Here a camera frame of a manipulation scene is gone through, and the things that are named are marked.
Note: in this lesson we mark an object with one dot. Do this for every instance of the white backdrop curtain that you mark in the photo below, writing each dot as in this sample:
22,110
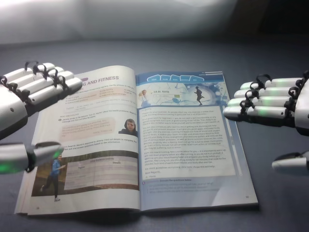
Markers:
120,19

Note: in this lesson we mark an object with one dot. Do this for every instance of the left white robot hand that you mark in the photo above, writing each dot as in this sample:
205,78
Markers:
14,106

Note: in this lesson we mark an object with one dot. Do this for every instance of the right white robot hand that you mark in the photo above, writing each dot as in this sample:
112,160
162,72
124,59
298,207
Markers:
272,101

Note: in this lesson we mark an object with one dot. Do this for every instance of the illustrated textbook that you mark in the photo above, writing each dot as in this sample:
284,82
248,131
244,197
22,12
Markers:
183,135

